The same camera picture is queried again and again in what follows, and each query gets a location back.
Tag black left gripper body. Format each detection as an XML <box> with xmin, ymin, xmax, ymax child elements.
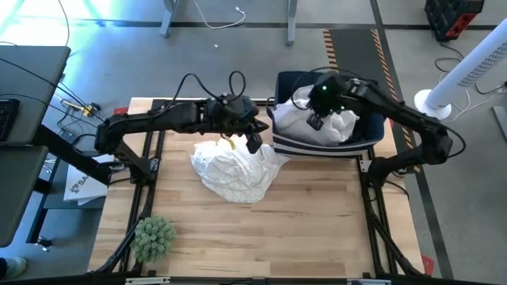
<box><xmin>204</xmin><ymin>93</ymin><xmax>261</xmax><ymax>138</ymax></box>

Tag plain grey desk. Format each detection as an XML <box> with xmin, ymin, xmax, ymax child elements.
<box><xmin>0</xmin><ymin>145</ymin><xmax>49</xmax><ymax>249</ymax></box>

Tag large white shirt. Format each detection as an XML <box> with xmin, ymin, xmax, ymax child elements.
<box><xmin>272</xmin><ymin>84</ymin><xmax>360</xmax><ymax>147</ymax></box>

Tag black metal table frame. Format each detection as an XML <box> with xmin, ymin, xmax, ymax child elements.
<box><xmin>89</xmin><ymin>97</ymin><xmax>427</xmax><ymax>285</ymax></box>

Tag navy fabric storage bin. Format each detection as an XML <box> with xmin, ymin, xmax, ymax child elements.
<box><xmin>265</xmin><ymin>70</ymin><xmax>387</xmax><ymax>159</ymax></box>

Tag small black caster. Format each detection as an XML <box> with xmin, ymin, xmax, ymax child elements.
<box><xmin>35</xmin><ymin>236</ymin><xmax>53</xmax><ymax>253</ymax></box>

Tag black keyboard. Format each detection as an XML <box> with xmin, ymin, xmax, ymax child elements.
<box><xmin>0</xmin><ymin>98</ymin><xmax>21</xmax><ymax>142</ymax></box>

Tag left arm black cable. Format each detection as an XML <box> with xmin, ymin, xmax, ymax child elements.
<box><xmin>164</xmin><ymin>70</ymin><xmax>247</xmax><ymax>114</ymax></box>

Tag person's shoe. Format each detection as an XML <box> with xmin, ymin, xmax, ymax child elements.
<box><xmin>0</xmin><ymin>256</ymin><xmax>28</xmax><ymax>280</ymax></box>

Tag yellow clamp tool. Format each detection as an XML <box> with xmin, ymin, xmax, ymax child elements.
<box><xmin>61</xmin><ymin>98</ymin><xmax>103</xmax><ymax>119</ymax></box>

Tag black floor cable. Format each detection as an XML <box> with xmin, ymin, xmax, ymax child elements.
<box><xmin>434</xmin><ymin>41</ymin><xmax>507</xmax><ymax>96</ymax></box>

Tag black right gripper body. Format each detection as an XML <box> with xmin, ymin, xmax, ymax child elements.
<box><xmin>307</xmin><ymin>73</ymin><xmax>352</xmax><ymax>116</ymax></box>

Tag grey desk with cables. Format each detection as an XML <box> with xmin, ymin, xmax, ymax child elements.
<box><xmin>0</xmin><ymin>45</ymin><xmax>72</xmax><ymax>146</ymax></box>

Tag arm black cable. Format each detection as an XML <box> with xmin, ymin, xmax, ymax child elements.
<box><xmin>164</xmin><ymin>70</ymin><xmax>247</xmax><ymax>114</ymax></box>
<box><xmin>290</xmin><ymin>66</ymin><xmax>360</xmax><ymax>112</ymax></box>

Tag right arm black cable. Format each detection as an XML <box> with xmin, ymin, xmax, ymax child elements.
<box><xmin>290</xmin><ymin>66</ymin><xmax>360</xmax><ymax>112</ymax></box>

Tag white floor cable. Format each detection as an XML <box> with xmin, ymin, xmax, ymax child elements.
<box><xmin>192</xmin><ymin>0</ymin><xmax>247</xmax><ymax>31</ymax></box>

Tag grey desk leg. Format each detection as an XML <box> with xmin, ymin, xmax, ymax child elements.
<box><xmin>285</xmin><ymin>0</ymin><xmax>299</xmax><ymax>47</ymax></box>
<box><xmin>160</xmin><ymin>0</ymin><xmax>179</xmax><ymax>39</ymax></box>

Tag dark mat hazard stripes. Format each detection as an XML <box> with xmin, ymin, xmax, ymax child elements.
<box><xmin>322</xmin><ymin>28</ymin><xmax>417</xmax><ymax>159</ymax></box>

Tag black and red crate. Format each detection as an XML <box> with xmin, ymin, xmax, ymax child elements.
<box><xmin>424</xmin><ymin>0</ymin><xmax>486</xmax><ymax>43</ymax></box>

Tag white textured shirt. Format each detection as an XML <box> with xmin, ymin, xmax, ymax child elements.
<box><xmin>189</xmin><ymin>134</ymin><xmax>292</xmax><ymax>205</ymax></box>

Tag white paper with logo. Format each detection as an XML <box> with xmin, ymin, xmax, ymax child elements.
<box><xmin>63</xmin><ymin>154</ymin><xmax>116</xmax><ymax>207</ymax></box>

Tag white tower fan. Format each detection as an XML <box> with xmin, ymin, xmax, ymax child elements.
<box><xmin>413</xmin><ymin>28</ymin><xmax>507</xmax><ymax>122</ymax></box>

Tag green artificial plant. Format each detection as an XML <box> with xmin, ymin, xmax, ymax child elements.
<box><xmin>129</xmin><ymin>215</ymin><xmax>178</xmax><ymax>263</ymax></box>

